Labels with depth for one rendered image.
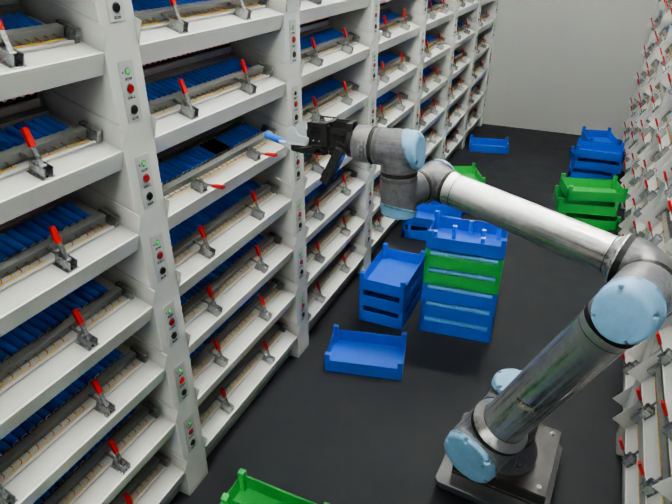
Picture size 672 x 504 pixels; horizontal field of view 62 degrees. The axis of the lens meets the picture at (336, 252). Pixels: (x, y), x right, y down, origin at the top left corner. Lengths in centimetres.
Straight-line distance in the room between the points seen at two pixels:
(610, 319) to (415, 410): 107
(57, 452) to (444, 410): 127
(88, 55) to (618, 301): 107
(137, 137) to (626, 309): 103
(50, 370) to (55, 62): 60
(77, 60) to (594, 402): 195
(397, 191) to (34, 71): 78
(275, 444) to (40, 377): 92
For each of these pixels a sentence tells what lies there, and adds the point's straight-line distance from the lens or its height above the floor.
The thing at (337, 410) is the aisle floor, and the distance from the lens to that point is 207.
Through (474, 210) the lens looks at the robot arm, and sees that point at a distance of 140.
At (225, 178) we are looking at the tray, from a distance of 158.
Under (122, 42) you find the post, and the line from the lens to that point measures 124.
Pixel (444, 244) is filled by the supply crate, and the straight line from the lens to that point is 222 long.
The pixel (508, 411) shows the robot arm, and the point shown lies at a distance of 143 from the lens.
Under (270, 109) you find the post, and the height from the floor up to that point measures 99.
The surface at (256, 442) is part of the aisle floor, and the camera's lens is 199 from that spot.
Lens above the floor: 146
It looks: 29 degrees down
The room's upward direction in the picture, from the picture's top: straight up
